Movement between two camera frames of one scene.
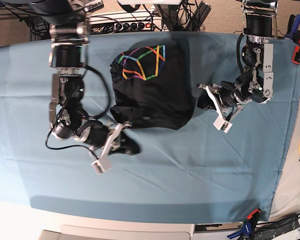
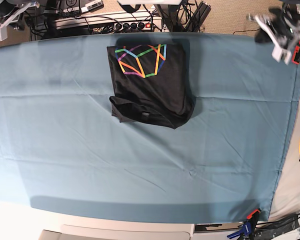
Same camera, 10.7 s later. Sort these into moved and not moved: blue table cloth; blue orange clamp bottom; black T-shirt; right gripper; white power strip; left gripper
Moved: left gripper; right gripper
Not moved: blue orange clamp bottom; black T-shirt; white power strip; blue table cloth
